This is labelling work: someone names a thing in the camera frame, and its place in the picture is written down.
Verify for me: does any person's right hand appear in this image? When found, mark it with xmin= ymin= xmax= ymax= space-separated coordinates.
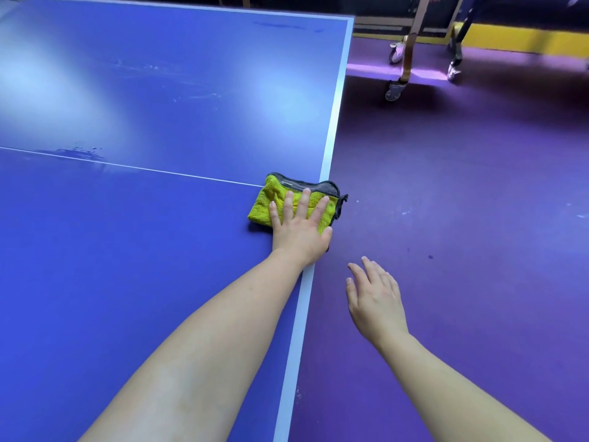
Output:
xmin=345 ymin=256 xmax=410 ymax=351

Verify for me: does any person's left hand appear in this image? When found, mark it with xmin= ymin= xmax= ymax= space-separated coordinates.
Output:
xmin=269 ymin=188 xmax=333 ymax=268

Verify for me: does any yellow and grey microfibre cloth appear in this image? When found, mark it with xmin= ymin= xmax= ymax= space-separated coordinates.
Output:
xmin=248 ymin=172 xmax=349 ymax=235

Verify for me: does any person's left forearm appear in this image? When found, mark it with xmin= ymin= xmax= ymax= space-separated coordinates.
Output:
xmin=78 ymin=249 xmax=318 ymax=442

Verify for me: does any person's right forearm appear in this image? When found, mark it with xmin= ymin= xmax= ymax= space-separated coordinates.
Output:
xmin=375 ymin=332 xmax=553 ymax=442

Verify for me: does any blue table tennis table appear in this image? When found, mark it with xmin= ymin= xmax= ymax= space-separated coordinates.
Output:
xmin=0 ymin=0 xmax=355 ymax=442

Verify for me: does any dark striped court barrier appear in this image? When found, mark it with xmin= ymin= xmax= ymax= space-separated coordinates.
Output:
xmin=352 ymin=15 xmax=455 ymax=45

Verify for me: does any black table leg with caster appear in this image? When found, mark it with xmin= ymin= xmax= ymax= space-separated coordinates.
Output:
xmin=447 ymin=0 xmax=494 ymax=83

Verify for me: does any yellow court barrier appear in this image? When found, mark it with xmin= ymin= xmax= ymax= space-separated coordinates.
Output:
xmin=452 ymin=21 xmax=589 ymax=59

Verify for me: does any gold table frame with casters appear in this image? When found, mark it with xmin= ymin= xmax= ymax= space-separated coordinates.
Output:
xmin=385 ymin=0 xmax=434 ymax=102

